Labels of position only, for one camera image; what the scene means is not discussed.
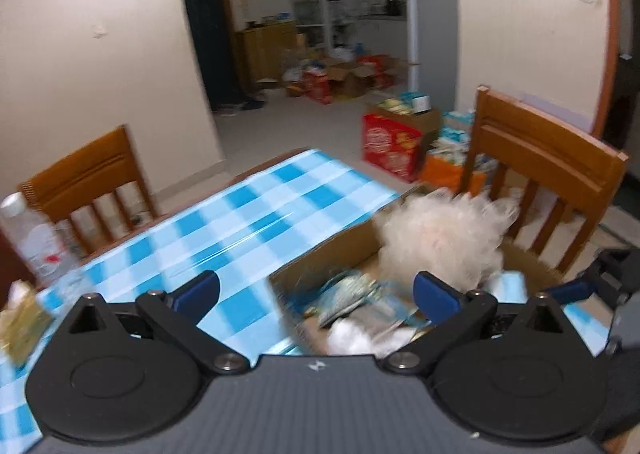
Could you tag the red printed carton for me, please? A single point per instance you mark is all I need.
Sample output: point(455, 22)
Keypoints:
point(392, 147)

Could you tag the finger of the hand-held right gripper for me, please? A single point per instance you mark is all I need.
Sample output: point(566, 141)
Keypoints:
point(570, 291)

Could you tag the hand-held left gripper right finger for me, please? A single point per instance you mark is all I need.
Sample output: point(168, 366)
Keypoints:
point(436, 296)

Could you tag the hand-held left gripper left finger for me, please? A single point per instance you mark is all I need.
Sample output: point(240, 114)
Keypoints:
point(197, 293)

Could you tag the pile of boxes on floor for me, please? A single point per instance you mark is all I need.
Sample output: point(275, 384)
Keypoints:
point(345, 77)

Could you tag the plastic packets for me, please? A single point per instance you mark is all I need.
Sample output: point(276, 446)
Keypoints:
point(350, 294)

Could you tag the wooden chair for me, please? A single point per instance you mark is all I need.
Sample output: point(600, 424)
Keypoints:
point(85, 184)
point(545, 154)

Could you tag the silver refrigerator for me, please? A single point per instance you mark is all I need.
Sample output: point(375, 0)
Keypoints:
point(435, 54)

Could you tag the blue checkered tablecloth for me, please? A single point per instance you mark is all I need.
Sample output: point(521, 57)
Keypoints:
point(225, 229)

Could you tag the stack of blue white packets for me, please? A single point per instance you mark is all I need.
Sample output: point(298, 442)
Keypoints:
point(455, 134)

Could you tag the dark door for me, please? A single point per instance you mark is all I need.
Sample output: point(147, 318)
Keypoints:
point(207, 29)

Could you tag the open cardboard box of packets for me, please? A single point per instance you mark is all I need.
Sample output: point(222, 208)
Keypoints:
point(410, 109)

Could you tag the wooden cabinet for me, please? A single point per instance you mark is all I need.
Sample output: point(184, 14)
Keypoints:
point(265, 52)

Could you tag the white bath loofah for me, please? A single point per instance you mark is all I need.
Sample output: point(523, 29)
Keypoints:
point(445, 239)

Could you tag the orange box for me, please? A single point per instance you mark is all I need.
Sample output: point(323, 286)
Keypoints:
point(445, 174)

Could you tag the dark shoes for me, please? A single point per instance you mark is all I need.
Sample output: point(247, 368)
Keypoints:
point(242, 104)

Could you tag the yellow tissue pack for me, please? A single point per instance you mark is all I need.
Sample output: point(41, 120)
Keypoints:
point(22, 326)

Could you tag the clear plastic water bottle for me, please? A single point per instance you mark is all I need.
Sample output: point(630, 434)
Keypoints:
point(40, 244)

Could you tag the white light switch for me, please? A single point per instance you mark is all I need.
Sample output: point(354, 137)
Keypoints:
point(99, 30)

